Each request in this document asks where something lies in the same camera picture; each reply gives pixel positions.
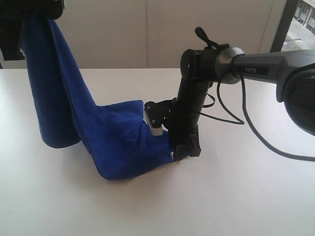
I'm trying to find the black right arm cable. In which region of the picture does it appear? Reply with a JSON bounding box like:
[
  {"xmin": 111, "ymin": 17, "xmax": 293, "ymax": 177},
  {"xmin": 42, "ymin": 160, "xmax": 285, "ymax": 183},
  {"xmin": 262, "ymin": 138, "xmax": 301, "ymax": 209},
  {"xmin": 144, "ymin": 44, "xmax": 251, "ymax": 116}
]
[{"xmin": 194, "ymin": 27, "xmax": 315, "ymax": 162}]

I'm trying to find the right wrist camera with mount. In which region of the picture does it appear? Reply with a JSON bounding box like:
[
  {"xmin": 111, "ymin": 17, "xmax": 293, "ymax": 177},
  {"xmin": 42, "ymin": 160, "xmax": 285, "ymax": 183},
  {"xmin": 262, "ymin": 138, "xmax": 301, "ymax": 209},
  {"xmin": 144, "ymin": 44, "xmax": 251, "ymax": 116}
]
[{"xmin": 144, "ymin": 98, "xmax": 176, "ymax": 136}]

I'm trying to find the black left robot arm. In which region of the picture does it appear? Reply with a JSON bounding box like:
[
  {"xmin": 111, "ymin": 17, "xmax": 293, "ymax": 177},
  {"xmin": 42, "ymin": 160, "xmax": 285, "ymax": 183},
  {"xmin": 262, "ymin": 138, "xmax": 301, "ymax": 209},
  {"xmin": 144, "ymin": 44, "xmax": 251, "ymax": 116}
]
[{"xmin": 0, "ymin": 0, "xmax": 64, "ymax": 61}]

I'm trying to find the dark window frame post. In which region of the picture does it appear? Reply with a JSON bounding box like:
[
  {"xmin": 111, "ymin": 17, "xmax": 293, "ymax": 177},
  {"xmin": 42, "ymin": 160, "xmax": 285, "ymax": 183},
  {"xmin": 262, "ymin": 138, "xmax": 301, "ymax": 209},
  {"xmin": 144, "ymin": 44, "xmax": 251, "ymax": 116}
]
[{"xmin": 270, "ymin": 0, "xmax": 299, "ymax": 52}]

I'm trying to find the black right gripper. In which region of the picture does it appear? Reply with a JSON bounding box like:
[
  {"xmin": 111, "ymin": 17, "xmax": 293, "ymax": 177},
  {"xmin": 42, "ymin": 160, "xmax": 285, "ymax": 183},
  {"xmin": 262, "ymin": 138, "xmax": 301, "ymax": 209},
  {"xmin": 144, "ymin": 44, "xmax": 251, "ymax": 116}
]
[{"xmin": 168, "ymin": 81, "xmax": 212, "ymax": 161}]

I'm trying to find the blue microfibre cloth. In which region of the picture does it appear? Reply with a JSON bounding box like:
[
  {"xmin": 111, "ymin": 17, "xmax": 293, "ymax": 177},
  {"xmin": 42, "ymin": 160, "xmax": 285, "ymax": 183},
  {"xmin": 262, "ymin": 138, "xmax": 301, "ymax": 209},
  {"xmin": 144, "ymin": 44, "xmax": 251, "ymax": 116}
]
[{"xmin": 22, "ymin": 14, "xmax": 173, "ymax": 180}]

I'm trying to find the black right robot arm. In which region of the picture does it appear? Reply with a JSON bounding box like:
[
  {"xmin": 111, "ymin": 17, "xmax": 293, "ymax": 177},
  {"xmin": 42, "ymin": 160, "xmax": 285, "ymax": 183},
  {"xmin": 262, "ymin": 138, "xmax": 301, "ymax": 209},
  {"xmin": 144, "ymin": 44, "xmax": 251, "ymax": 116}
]
[{"xmin": 169, "ymin": 45, "xmax": 315, "ymax": 160}]

